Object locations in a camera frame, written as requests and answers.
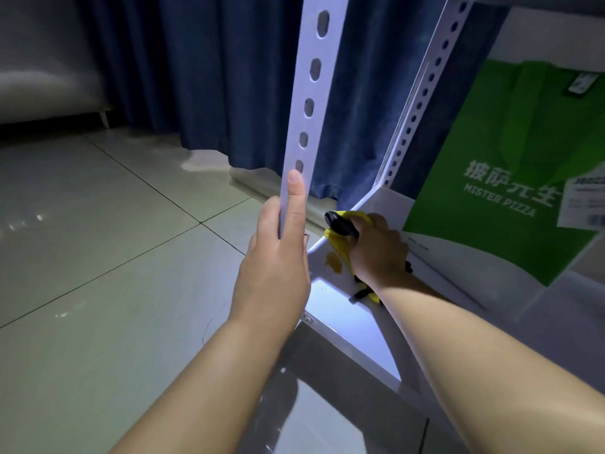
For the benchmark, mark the person's right hand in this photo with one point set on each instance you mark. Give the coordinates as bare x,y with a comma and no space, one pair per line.
380,257

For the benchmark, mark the person's left hand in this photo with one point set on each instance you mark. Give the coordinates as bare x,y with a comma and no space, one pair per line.
272,274

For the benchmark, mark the person's left thumb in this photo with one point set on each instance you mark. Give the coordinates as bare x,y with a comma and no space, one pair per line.
296,203

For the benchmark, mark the person's right fingers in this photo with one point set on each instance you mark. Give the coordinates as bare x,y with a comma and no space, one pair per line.
371,226

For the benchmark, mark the yellow and black hand tool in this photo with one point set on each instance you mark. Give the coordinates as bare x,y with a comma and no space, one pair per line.
341,231

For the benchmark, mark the white perforated metal post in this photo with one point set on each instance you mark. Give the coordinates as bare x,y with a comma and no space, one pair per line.
420,99
312,89

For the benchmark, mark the person's right forearm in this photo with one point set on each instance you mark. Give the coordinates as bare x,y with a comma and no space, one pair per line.
482,364

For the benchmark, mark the person's left forearm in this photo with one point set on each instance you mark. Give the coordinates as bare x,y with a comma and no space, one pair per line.
203,392

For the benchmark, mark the green paper bag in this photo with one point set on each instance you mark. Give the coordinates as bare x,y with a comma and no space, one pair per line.
501,174

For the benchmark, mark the dark blue curtain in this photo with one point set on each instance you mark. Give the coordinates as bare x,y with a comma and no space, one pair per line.
212,66

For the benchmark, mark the white sofa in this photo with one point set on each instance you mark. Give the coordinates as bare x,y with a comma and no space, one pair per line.
47,56

